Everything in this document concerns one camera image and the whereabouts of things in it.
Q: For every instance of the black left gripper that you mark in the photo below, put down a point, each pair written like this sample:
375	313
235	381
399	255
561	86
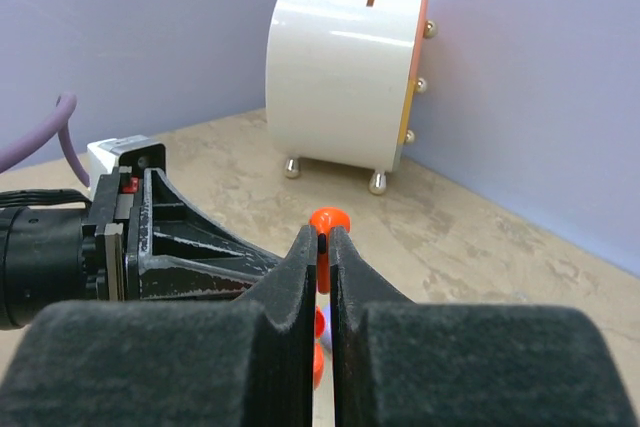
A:
137	239

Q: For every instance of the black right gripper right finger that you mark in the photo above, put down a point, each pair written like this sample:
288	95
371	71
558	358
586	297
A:
402	363

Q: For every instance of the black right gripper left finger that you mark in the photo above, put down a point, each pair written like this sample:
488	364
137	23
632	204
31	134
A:
247	362

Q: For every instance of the orange earbud charging case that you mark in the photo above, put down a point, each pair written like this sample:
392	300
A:
323	220

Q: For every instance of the lilac earbud charging case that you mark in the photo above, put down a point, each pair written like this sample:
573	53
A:
326	336

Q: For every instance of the white cylindrical box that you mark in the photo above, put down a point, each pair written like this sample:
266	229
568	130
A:
340	79

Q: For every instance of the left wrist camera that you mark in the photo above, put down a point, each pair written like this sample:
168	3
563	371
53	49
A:
138	152

